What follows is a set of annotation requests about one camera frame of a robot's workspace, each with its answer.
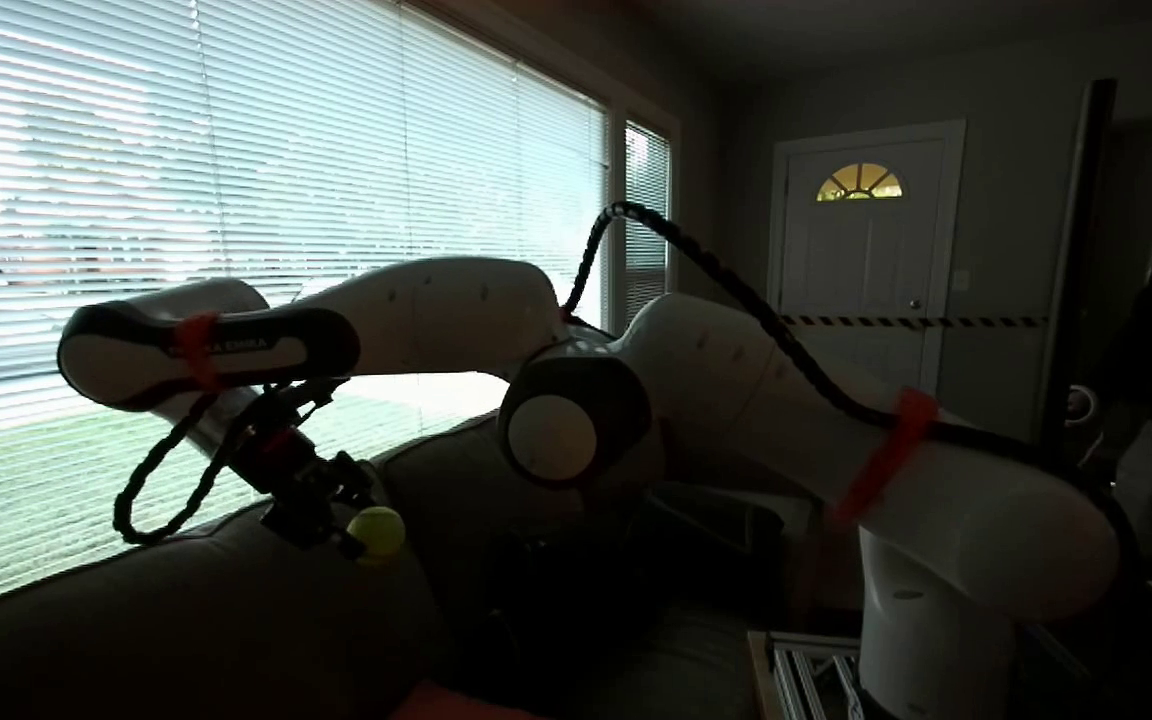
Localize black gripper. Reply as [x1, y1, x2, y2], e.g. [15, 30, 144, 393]
[252, 423, 393, 551]

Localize yellow-green tennis ball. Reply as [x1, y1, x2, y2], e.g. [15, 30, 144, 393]
[346, 502, 407, 566]

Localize white VR controller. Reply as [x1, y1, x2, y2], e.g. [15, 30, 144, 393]
[1062, 382, 1107, 434]

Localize grey fabric sofa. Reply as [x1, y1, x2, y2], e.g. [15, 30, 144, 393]
[0, 398, 860, 720]

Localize white window blinds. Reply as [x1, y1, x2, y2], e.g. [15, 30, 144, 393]
[0, 0, 608, 626]

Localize narrow side window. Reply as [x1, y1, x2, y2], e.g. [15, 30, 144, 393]
[619, 119, 675, 323]

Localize green white box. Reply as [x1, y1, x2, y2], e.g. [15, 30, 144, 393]
[747, 627, 872, 720]

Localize yellow black caution tape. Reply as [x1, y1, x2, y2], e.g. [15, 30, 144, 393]
[773, 308, 1050, 332]

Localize black upright panel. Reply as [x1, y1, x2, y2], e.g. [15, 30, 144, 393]
[1037, 77, 1121, 453]

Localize wide orange arm strap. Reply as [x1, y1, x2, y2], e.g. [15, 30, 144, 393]
[827, 389, 942, 533]

